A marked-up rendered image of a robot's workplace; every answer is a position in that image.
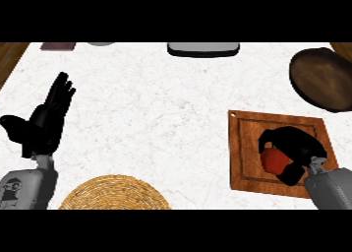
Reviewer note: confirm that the red bell pepper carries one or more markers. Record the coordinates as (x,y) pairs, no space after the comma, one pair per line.
(275,160)

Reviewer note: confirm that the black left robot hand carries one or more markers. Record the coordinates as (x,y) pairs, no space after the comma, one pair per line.
(43,124)

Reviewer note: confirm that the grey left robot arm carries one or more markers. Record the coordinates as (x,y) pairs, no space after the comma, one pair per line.
(24,188)

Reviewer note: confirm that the brown wooden cutting board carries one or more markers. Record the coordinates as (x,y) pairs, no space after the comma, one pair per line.
(245,154)

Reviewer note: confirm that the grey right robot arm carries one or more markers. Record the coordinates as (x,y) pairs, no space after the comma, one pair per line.
(336,188)

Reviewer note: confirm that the dark maroon flat object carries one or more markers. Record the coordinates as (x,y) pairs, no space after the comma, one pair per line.
(58,46)

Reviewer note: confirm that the dark brown round pan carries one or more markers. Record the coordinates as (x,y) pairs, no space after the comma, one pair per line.
(327,80)

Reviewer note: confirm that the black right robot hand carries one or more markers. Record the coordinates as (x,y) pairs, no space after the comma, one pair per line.
(300,144)

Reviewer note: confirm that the small grey round object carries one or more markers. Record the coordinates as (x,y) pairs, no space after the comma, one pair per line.
(101,43)

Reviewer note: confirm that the brown wooden panel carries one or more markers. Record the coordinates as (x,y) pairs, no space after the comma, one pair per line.
(3,64)
(350,52)

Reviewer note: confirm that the round woven wicker placemat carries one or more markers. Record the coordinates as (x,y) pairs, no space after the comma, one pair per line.
(114,194)

